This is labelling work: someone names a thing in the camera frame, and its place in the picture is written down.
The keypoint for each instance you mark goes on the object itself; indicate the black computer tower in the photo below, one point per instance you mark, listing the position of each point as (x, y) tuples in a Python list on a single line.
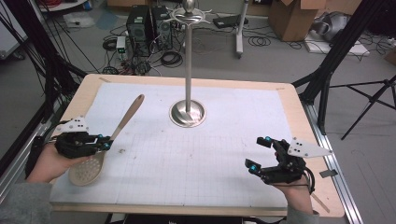
[(162, 29), (139, 31)]

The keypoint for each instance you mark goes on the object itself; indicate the black tripod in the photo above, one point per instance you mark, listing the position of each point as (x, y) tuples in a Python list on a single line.
[(370, 99)]

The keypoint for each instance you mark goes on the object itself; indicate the metal utensil stand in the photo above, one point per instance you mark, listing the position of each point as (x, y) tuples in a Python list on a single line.
[(188, 62)]

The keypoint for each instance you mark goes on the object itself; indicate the large cardboard box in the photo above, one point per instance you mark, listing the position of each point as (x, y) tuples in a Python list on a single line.
[(295, 20)]

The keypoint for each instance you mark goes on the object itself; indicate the white power adapter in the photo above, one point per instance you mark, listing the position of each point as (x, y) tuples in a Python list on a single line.
[(121, 44)]

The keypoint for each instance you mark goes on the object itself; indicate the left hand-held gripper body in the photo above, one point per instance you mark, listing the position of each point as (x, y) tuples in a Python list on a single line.
[(76, 143)]

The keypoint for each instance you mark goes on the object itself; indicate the black metal frame post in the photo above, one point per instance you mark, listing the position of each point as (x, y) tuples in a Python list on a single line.
[(330, 59), (49, 71)]

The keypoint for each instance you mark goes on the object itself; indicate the white round platform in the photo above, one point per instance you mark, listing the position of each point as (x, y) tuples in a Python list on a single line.
[(62, 4)]

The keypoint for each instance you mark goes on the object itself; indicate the beige slotted spoon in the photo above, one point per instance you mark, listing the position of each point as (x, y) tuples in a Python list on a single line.
[(84, 172)]

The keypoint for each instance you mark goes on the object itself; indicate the white grid mat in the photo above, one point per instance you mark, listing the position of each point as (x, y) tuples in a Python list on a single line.
[(186, 171)]

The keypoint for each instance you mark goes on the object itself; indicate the white flat board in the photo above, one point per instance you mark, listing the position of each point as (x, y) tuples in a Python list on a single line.
[(336, 48)]

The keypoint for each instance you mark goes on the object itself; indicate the person's left hand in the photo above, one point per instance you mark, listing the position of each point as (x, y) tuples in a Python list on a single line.
[(49, 165)]

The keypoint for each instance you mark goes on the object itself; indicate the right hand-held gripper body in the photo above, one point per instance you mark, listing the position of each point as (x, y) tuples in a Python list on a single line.
[(289, 168)]

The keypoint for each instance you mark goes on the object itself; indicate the person's right hand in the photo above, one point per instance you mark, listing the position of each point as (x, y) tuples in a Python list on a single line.
[(297, 196)]

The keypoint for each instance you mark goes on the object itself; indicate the black tape strip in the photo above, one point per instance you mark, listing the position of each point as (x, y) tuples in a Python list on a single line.
[(328, 173)]

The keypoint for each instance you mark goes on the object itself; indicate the aluminium rail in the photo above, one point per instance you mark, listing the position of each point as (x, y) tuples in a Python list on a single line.
[(21, 155), (336, 161)]

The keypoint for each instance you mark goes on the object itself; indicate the grey rounded device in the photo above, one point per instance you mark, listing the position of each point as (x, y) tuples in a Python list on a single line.
[(331, 23)]

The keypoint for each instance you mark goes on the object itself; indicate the black flat device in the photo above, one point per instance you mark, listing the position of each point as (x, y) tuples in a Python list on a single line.
[(229, 21)]

